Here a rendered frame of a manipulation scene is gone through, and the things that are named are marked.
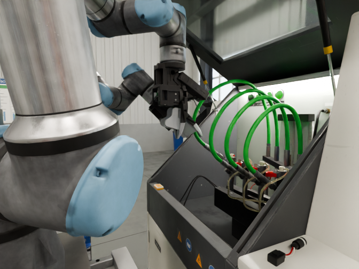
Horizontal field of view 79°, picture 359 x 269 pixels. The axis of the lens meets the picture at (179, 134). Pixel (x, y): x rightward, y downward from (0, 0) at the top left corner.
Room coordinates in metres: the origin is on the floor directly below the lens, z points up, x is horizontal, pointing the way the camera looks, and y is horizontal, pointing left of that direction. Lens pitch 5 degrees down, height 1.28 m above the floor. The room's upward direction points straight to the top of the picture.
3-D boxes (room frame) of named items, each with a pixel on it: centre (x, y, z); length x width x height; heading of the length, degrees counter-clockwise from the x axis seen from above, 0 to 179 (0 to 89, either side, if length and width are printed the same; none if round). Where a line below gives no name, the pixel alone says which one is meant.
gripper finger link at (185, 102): (0.62, -0.01, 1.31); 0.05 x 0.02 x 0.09; 25
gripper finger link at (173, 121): (0.62, 0.02, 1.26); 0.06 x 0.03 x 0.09; 115
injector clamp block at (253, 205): (0.76, -0.26, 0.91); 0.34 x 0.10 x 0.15; 25
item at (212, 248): (0.77, 0.00, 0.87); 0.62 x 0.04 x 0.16; 25
